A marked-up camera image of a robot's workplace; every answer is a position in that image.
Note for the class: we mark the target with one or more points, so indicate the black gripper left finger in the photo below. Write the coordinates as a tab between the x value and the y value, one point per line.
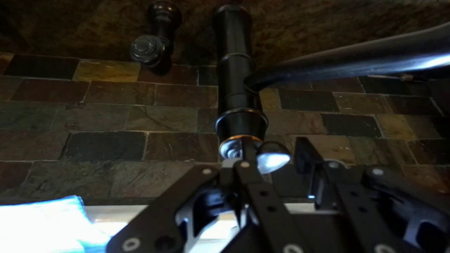
174	221

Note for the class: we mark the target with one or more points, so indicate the dark sink sprayer knob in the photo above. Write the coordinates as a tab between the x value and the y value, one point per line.
155	48

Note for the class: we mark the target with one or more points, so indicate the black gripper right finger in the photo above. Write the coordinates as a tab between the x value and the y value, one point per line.
370	210

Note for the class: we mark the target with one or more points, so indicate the dark bronze kitchen faucet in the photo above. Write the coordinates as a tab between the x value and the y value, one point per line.
240	121

